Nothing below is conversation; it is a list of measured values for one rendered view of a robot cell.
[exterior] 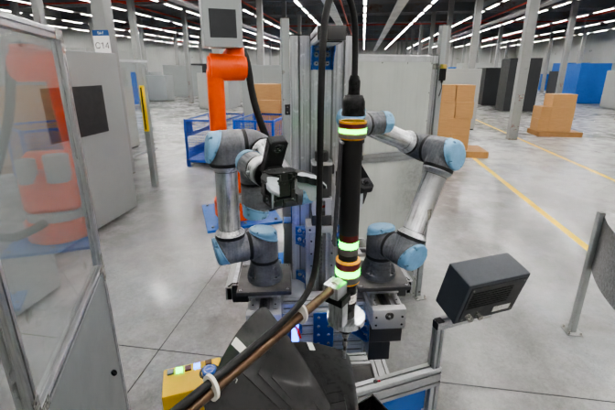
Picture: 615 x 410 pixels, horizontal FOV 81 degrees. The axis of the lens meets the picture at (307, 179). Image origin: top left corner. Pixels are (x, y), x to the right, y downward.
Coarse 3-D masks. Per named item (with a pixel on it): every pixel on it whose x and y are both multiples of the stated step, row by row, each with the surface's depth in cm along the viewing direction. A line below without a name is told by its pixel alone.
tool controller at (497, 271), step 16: (496, 256) 130; (448, 272) 126; (464, 272) 122; (480, 272) 123; (496, 272) 123; (512, 272) 124; (528, 272) 125; (448, 288) 127; (464, 288) 119; (480, 288) 119; (496, 288) 122; (512, 288) 125; (448, 304) 127; (464, 304) 121; (480, 304) 124; (496, 304) 128; (512, 304) 132; (464, 320) 127
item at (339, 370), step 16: (304, 352) 94; (320, 352) 95; (336, 352) 98; (320, 368) 89; (336, 368) 91; (320, 384) 84; (336, 384) 85; (352, 384) 86; (336, 400) 81; (352, 400) 81
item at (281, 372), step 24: (264, 312) 72; (240, 336) 64; (264, 360) 64; (288, 360) 68; (240, 384) 59; (264, 384) 62; (288, 384) 65; (312, 384) 68; (216, 408) 55; (240, 408) 57; (264, 408) 60; (288, 408) 63; (312, 408) 65
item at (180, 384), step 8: (216, 360) 107; (184, 368) 104; (192, 368) 104; (200, 368) 104; (168, 376) 102; (176, 376) 102; (184, 376) 102; (192, 376) 102; (200, 376) 101; (168, 384) 99; (176, 384) 99; (184, 384) 99; (192, 384) 99; (168, 392) 97; (176, 392) 97; (184, 392) 97; (168, 400) 96; (176, 400) 96; (168, 408) 96; (200, 408) 100
